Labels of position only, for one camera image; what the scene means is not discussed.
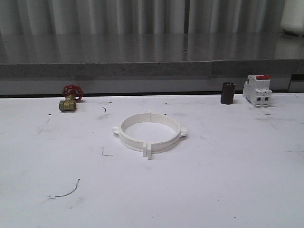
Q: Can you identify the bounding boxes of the white half-ring pipe clamp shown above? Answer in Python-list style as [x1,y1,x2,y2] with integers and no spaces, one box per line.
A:
[113,112,152,159]

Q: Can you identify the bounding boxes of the white container on counter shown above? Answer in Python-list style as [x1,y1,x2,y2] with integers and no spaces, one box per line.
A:
[280,0,304,36]

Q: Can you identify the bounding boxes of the grey stone countertop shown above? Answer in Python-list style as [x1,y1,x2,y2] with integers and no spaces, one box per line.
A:
[0,32,304,96]

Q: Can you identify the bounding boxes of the dark brown cylindrical coupling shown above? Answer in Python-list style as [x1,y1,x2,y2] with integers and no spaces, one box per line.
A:
[221,82,236,105]

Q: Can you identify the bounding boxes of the brass valve red handwheel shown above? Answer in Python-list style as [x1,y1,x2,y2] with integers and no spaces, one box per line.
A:
[59,84,84,112]

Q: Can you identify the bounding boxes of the white circuit breaker red switch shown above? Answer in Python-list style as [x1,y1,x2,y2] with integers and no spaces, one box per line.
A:
[243,75,272,108]

